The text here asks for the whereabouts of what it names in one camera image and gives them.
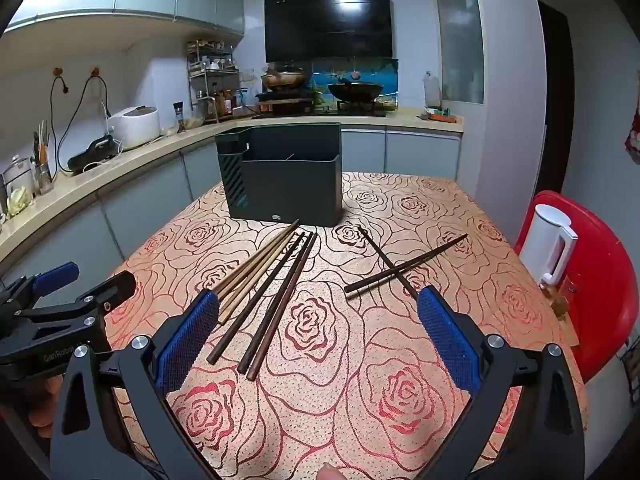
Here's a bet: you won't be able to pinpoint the white electric kettle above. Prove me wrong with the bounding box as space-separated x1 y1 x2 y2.
522 202 579 286

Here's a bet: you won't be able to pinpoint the beige kitchen counter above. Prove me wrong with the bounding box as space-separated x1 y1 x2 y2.
0 108 465 273

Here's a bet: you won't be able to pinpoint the glass jar with lid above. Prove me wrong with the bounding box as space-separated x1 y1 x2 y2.
2 155 36 202

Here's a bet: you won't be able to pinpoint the dark wooden chopstick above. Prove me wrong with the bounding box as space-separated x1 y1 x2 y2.
345 238 466 296
237 231 315 375
246 232 320 382
344 233 470 292
206 231 307 366
356 225 421 298

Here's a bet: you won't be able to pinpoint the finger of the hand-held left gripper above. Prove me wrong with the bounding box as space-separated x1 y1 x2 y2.
0 261 81 312
16 270 137 325

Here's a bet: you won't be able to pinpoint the grey lower kitchen cabinets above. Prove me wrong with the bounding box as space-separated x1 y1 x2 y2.
0 127 461 283

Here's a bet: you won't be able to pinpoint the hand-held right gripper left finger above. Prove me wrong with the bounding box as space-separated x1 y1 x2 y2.
50 287 223 480

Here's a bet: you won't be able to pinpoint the rose print tablecloth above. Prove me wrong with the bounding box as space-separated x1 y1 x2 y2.
97 172 588 480

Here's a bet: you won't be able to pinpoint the dark wooden door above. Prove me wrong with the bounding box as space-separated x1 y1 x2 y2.
537 0 576 197

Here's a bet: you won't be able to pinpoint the metal spice rack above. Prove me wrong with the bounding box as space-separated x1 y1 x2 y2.
187 40 242 124

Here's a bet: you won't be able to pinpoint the black induction cooker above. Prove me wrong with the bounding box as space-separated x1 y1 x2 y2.
255 89 314 107

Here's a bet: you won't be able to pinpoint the black handheld appliance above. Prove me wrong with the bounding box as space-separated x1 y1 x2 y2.
66 134 121 175

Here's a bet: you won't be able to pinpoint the white rice cooker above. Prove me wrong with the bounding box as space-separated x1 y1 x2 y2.
107 106 161 150

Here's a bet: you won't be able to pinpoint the small orange item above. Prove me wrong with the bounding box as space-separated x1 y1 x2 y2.
419 107 459 124

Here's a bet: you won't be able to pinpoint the black power cable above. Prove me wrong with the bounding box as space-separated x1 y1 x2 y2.
48 74 71 176
59 74 111 173

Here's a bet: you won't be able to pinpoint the black range hood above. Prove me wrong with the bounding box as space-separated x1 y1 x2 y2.
264 0 393 63

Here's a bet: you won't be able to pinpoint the brass pot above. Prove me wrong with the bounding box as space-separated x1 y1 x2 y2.
260 65 307 92

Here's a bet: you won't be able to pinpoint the napa cabbage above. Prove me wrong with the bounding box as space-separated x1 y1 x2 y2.
5 186 37 219

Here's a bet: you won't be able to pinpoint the black wok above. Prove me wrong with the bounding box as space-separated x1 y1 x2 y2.
327 80 385 102

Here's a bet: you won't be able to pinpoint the red patterned oven mitt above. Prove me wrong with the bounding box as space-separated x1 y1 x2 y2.
624 102 640 166

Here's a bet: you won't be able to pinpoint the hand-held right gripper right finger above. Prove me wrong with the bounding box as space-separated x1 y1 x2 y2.
416 284 587 480

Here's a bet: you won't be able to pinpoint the clear plastic bottle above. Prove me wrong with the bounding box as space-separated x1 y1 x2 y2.
424 71 442 109

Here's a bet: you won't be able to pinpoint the metal utensil jar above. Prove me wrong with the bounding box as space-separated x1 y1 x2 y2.
30 120 55 196

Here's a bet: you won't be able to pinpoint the red plastic chair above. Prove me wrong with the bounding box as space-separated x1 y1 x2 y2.
515 190 640 382

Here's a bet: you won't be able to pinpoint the person's left hand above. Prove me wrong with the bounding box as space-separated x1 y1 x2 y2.
25 377 67 442

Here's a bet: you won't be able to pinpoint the blue backsplash poster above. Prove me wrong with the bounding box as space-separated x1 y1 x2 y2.
310 58 399 111

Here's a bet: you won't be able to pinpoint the dark green utensil holder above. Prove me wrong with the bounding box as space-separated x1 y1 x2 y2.
215 122 344 227

